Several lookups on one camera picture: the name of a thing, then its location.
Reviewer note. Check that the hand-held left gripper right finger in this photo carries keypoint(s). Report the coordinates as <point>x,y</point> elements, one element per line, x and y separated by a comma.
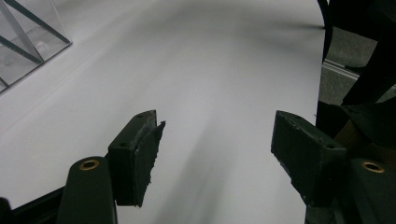
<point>311,161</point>

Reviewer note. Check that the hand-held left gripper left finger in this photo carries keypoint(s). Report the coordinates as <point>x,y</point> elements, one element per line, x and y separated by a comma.
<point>132,161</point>

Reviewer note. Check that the clear acrylic organizer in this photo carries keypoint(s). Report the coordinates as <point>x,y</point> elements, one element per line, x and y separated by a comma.
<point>37,46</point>

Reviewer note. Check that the black stand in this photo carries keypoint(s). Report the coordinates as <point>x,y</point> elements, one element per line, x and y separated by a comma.
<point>373,74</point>

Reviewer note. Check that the metal rail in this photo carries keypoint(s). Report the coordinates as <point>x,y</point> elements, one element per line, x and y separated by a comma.
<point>339,69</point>

